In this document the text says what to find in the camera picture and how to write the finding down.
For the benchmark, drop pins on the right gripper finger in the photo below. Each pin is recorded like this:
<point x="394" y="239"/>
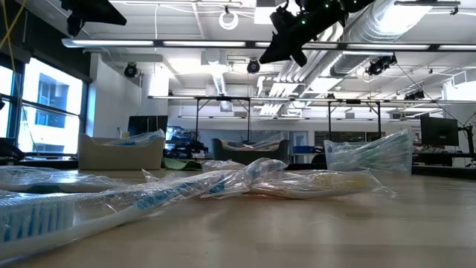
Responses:
<point x="284" y="56"/>
<point x="273" y="48"/>

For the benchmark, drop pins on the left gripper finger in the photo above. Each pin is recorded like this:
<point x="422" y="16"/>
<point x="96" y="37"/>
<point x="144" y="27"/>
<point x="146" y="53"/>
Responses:
<point x="106" y="15"/>

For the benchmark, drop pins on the clear plastic bin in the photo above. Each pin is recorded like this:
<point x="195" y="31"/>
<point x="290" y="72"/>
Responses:
<point x="332" y="149"/>

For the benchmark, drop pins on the green toothbrush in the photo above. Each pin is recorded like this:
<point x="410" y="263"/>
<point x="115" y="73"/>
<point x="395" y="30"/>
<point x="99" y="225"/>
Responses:
<point x="386" y="154"/>
<point x="364" y="160"/>
<point x="372" y="149"/>

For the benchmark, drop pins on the white plastic bin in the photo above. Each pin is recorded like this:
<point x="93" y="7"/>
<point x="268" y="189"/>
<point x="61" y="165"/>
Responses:
<point x="119" y="158"/>

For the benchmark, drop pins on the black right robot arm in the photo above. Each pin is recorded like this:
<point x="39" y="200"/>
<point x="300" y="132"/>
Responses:
<point x="359" y="5"/>

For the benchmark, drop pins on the long ceiling light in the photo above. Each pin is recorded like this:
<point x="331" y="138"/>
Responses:
<point x="394" y="47"/>
<point x="111" y="43"/>

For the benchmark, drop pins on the blue crate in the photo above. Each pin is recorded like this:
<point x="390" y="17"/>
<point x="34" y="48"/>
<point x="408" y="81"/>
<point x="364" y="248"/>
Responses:
<point x="303" y="149"/>

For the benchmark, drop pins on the dark grey-green plastic bin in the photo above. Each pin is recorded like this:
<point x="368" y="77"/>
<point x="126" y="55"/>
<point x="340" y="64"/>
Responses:
<point x="245" y="156"/>

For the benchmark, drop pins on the black screen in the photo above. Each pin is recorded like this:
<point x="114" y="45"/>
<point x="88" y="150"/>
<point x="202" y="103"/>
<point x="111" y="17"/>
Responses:
<point x="147" y="124"/>

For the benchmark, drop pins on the blue equipment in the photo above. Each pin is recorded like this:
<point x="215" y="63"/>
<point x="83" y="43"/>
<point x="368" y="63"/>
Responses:
<point x="184" y="143"/>

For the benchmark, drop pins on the green cloth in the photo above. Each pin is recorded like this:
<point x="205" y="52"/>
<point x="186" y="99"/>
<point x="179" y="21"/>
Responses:
<point x="182" y="165"/>

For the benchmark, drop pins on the black monitor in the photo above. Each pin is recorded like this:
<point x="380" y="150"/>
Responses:
<point x="439" y="130"/>

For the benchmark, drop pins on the black monitor stand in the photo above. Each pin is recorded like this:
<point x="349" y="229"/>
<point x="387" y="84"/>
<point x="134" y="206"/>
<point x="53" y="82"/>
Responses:
<point x="469" y="141"/>

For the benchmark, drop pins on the black dome camera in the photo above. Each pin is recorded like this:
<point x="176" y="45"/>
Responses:
<point x="253" y="67"/>
<point x="130" y="70"/>

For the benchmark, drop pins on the silver ceiling duct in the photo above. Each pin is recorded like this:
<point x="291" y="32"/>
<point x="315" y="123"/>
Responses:
<point x="357" y="37"/>

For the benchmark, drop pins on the black desk frame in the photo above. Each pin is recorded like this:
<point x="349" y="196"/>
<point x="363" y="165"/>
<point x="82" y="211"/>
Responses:
<point x="223" y="99"/>
<point x="353" y="101"/>

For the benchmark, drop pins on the black ceiling camera cluster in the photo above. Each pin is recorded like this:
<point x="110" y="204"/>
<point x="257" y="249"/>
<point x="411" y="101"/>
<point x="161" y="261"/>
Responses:
<point x="379" y="66"/>
<point x="414" y="96"/>

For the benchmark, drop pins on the black window frame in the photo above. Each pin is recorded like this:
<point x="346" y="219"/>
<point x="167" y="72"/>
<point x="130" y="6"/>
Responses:
<point x="15" y="111"/>

